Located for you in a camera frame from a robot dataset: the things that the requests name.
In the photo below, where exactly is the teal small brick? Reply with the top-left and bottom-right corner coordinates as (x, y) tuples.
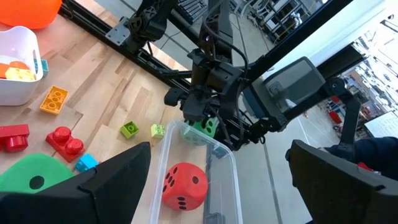
(34, 58), (50, 78)

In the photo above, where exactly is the yellow small brick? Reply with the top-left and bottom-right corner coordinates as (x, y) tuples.
(4, 67), (36, 82)

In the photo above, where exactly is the person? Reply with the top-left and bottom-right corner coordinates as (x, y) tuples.
(323, 136), (398, 181)

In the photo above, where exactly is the pale green small brick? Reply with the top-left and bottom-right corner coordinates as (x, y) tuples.
(150, 123), (166, 139)

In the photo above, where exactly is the clear plastic bin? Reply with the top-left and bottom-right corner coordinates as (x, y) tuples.
(148, 119), (244, 224)

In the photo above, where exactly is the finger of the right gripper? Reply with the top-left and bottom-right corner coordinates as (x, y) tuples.
(182, 93), (208, 123)

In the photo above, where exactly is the blue small brick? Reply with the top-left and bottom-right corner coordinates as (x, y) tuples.
(74, 153), (100, 174)

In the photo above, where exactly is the red two-stud block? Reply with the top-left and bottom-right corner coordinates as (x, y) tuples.
(0, 124), (30, 153)
(45, 126), (85, 163)

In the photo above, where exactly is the white plastic bin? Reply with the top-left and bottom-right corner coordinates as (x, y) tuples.
(0, 26), (44, 106)

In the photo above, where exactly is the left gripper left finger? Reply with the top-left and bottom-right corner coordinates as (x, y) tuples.
(0, 141), (152, 224)

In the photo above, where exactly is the red foam die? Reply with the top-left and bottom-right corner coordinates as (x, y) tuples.
(161, 162), (209, 212)

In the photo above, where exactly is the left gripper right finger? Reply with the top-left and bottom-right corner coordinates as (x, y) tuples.
(285, 139), (398, 224)

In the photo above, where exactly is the grey metal mounting plate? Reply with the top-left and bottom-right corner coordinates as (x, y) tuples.
(104, 17), (130, 47)

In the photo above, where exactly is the green foam die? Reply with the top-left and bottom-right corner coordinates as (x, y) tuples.
(0, 152), (75, 194)
(180, 116), (218, 147)

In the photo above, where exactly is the orange bucket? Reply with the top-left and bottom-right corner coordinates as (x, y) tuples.
(0, 0), (63, 30)

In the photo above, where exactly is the black-framed monitor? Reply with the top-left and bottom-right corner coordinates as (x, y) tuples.
(245, 57), (326, 119)

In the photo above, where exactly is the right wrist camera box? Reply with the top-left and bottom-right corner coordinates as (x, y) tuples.
(164, 88), (189, 106)

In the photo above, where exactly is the orange long brick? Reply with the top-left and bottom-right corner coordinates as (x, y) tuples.
(39, 85), (70, 115)

